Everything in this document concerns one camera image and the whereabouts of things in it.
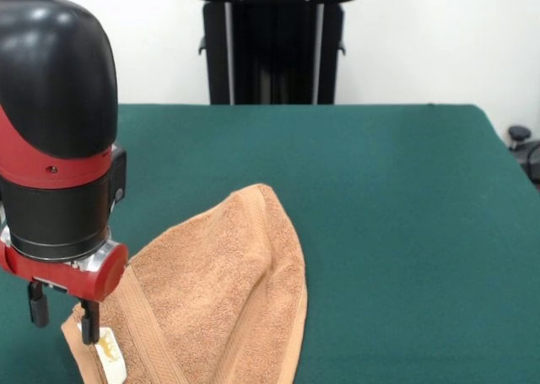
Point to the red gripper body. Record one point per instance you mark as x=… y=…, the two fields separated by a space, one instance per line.
x=105 y=274

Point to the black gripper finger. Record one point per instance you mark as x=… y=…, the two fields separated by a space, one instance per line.
x=90 y=325
x=38 y=308

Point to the tan terry towel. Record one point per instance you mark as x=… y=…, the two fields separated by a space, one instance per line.
x=219 y=282

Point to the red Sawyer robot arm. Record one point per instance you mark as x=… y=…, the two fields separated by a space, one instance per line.
x=55 y=105

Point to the dark green table cloth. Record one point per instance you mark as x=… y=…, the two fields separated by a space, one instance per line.
x=401 y=232

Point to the office chair base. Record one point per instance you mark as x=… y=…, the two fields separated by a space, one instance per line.
x=520 y=133

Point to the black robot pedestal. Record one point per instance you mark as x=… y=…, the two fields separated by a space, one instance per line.
x=274 y=63

